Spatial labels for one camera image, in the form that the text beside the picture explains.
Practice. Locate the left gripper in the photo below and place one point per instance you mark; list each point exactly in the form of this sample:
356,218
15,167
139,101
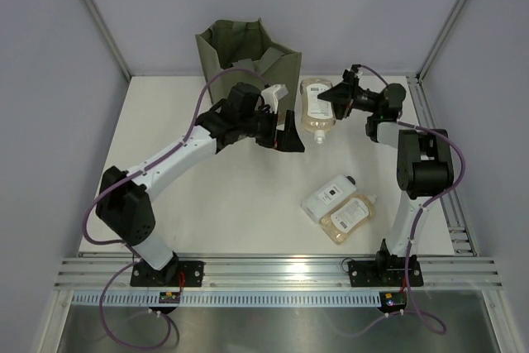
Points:
286,140

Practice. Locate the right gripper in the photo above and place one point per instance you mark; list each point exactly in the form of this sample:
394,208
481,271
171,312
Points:
343,96

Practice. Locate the amber soap bottle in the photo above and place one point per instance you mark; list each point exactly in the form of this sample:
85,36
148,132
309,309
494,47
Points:
356,210
318,116

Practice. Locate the white conditioner bottle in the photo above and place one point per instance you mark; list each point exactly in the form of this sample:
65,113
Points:
327,198

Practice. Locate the green canvas bag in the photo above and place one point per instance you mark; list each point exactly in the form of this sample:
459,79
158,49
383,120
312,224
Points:
243,51

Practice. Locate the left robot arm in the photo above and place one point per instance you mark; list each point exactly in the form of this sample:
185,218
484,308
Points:
124,203

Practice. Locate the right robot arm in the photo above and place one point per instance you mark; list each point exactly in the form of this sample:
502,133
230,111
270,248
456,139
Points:
424,172

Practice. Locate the right circuit board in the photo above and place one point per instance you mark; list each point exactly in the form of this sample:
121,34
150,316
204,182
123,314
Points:
393,299

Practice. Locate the circuit board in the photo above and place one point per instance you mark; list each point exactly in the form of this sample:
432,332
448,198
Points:
393,299
168,297

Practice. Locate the left circuit board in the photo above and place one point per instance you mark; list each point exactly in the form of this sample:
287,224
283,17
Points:
168,297

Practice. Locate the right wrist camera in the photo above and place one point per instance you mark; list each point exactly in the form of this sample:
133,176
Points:
356,70

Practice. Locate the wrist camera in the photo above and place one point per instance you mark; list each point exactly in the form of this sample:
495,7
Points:
356,70
272,96

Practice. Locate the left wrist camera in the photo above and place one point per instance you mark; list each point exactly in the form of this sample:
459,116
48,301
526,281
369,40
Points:
272,96

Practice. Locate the aluminium rail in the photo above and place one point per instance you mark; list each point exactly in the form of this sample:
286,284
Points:
283,272

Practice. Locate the white slotted cable duct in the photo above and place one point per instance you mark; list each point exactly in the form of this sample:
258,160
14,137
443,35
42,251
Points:
233,299

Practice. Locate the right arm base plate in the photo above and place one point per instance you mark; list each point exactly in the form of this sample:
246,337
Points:
367,273

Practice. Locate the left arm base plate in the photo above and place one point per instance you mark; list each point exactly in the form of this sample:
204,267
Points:
188,273

